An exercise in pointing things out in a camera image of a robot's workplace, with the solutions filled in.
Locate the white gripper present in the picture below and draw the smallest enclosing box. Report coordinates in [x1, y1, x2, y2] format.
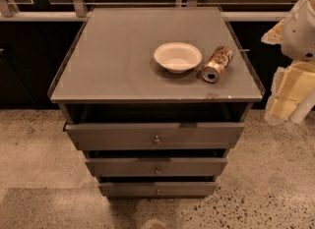
[261, 20, 315, 125]

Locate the grey bottom drawer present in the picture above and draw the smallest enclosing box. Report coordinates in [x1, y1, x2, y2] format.
[99, 182, 217, 198]

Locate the grey drawer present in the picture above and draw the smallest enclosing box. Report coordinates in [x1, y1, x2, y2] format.
[65, 122, 244, 150]
[99, 182, 217, 198]
[86, 157, 227, 177]

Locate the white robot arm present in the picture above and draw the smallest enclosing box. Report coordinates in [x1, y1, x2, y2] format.
[261, 0, 315, 125]

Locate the grey drawer cabinet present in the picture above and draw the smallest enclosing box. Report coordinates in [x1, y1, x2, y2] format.
[48, 11, 264, 184]

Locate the grey middle drawer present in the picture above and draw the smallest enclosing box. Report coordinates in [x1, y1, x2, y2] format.
[86, 157, 227, 177]

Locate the grey top drawer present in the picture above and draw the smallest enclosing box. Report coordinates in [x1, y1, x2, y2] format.
[65, 122, 244, 150]

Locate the crushed gold soda can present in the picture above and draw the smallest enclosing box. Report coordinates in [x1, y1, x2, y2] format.
[201, 46, 233, 84]

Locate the white floor pipe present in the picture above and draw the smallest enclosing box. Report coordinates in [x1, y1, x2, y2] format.
[289, 89, 315, 124]

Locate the white paper bowl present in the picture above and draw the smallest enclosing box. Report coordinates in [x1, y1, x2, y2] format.
[154, 42, 202, 74]

